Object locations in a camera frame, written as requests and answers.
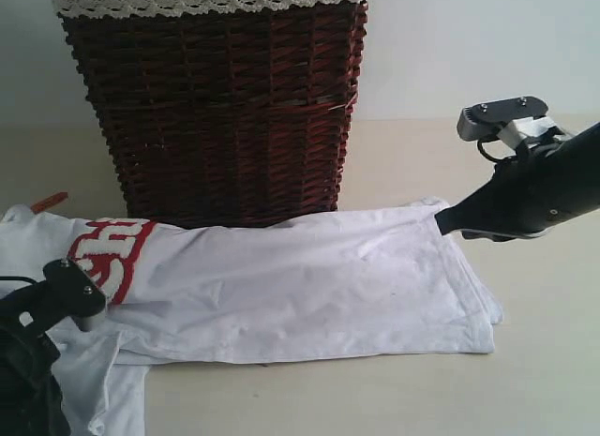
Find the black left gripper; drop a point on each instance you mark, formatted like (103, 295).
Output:
(31, 398)

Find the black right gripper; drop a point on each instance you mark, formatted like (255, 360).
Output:
(524, 200)

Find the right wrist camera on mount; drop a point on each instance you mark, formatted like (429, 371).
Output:
(521, 121)

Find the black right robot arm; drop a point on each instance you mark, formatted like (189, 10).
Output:
(587, 137)

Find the dark red wicker basket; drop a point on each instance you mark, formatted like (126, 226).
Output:
(237, 120)

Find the white t-shirt with red lettering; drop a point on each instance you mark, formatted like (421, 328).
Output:
(322, 286)

